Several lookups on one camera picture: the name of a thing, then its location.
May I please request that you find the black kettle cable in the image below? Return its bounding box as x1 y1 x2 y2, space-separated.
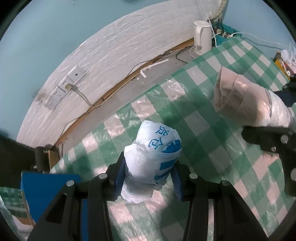
175 50 193 64

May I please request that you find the white electric kettle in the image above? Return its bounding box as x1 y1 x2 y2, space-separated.
190 20 213 56

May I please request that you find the beige rope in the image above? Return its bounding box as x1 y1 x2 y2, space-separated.
217 0 229 19

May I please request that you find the green checked tablecloth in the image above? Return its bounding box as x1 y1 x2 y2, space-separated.
48 36 296 241

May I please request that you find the white blue-printed plastic bag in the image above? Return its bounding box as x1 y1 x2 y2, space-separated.
121 120 182 204

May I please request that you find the white paper strip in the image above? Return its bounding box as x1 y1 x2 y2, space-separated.
140 59 169 78

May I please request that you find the white cord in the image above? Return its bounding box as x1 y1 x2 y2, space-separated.
198 0 213 22

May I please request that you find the beige plug with cable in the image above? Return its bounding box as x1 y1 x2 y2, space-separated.
65 84 104 108

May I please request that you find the green plastic basket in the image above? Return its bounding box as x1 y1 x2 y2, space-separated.
217 23 241 40

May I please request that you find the white plastic packet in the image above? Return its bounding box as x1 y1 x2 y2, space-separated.
281 43 296 70

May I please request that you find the translucent pink plastic bag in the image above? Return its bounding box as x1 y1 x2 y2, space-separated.
214 66 296 128

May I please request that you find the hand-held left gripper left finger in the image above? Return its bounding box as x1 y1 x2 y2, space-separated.
27 152 126 241

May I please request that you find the dark furniture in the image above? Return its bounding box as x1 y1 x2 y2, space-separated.
0 130 50 186

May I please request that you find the blue cardboard box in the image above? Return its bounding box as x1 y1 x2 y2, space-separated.
20 171 81 226

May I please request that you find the white wall socket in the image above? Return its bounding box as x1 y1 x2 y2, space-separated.
54 85 67 98
68 66 87 81
44 93 60 109
60 76 77 92

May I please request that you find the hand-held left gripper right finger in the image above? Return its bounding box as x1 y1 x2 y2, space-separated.
171 163 269 241

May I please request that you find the yellow box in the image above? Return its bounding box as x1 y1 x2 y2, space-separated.
273 52 291 77

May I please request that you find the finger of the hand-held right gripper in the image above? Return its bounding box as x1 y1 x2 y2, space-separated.
242 125 296 196
270 74 296 116

